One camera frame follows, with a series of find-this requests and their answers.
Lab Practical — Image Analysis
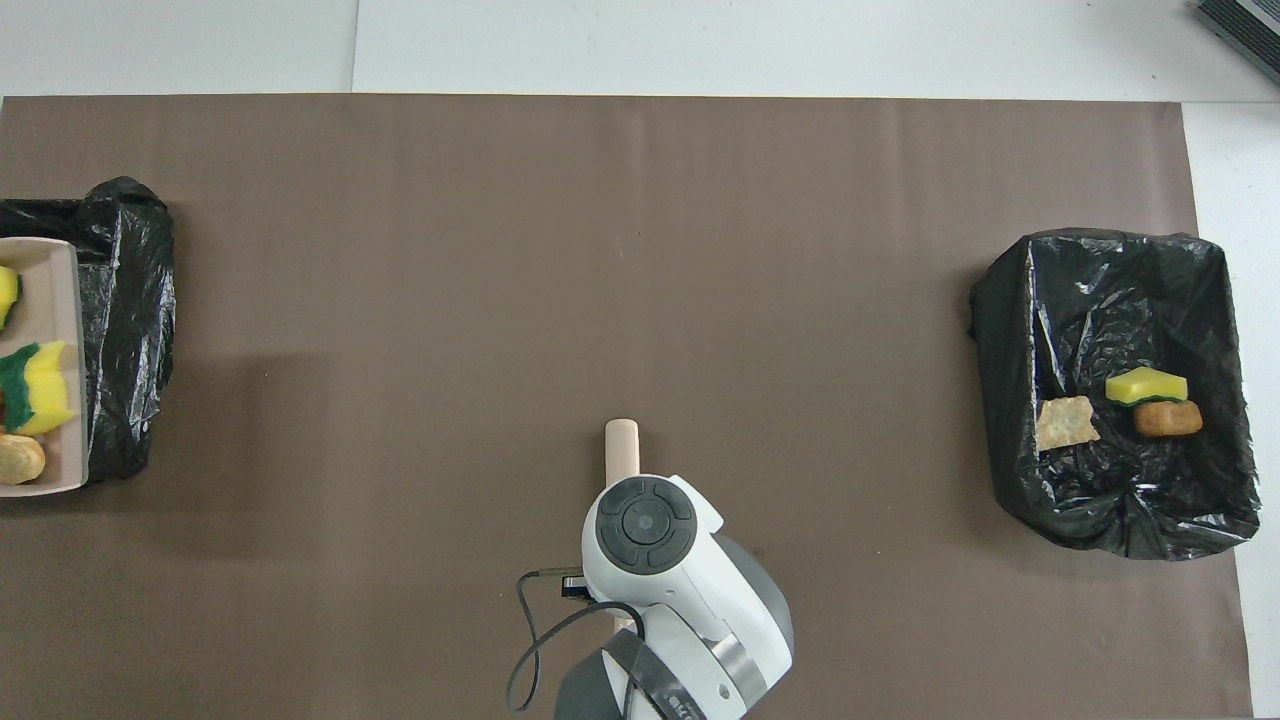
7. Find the beige handled hand brush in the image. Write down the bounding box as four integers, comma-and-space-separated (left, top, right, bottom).
604, 418, 640, 633

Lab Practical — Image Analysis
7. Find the sliced bread loaf piece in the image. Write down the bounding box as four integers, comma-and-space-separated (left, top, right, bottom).
1035, 395, 1102, 453

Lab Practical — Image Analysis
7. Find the yellow sponge piece green backing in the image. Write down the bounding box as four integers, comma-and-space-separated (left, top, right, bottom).
1105, 367, 1190, 407

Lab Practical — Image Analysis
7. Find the brown bread roll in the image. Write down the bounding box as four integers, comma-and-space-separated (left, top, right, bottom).
1133, 400, 1205, 439

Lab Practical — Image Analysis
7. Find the beige plastic dustpan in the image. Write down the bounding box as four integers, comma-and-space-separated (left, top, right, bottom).
0, 237, 91, 498

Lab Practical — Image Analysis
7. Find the lumpy beige bread chunk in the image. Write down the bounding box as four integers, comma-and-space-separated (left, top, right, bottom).
0, 433, 47, 487

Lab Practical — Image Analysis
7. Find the black bag lined bin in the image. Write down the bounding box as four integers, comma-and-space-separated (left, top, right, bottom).
967, 228, 1263, 561
0, 177, 177, 492

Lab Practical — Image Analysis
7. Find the brown paper table mat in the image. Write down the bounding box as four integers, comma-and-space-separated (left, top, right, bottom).
0, 95, 1253, 720

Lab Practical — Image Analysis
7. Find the dark grey ribbed device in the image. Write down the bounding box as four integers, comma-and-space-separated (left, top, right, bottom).
1193, 0, 1280, 86

